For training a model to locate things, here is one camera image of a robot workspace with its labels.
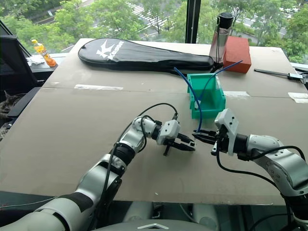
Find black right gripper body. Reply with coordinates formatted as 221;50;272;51
211;126;230;155

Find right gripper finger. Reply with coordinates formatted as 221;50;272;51
192;134;218;145
195;129;218;137

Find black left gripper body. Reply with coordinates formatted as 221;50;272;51
163;133;185;156

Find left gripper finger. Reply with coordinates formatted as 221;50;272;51
178;133;196;143
172;143;196;152

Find blue cable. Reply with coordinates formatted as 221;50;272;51
173;67;202;111
195;60;243;134

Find green plastic bin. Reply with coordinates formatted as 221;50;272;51
187;73;227;120

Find white tape strip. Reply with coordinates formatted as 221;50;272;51
74;84;124;91
223;90;251;98
287;91;308;104

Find grey rounded shape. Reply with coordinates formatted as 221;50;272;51
191;204;218;227
124;201;154;223

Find red brick block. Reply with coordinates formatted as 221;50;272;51
222;36;252;74

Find grey panel with chevron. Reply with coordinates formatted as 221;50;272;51
92;220;215;231

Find black flat hand tool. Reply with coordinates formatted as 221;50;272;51
254;68;308;85

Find clear bottle with black cap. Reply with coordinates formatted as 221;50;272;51
208;12;235;66

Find black racket cover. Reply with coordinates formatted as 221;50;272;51
77;38;215;73

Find black side desk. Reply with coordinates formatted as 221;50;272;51
6;52;69;119

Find orange drink bottle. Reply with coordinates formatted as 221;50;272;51
31;39;58;68

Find white crumpled tissue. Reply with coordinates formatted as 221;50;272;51
26;54;47;66

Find patterned grey fabric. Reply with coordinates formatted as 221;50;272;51
0;90;26;142

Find black mesh office chair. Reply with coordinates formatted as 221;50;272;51
0;19;46;90

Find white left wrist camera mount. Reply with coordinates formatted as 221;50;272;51
157;119;181;146

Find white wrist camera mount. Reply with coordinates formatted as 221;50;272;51
214;108;240;156
157;119;181;146

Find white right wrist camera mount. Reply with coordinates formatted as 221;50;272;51
214;108;240;156

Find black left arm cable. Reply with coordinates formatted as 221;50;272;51
95;103;180;228

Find black window frame post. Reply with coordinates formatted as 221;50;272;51
184;0;202;44

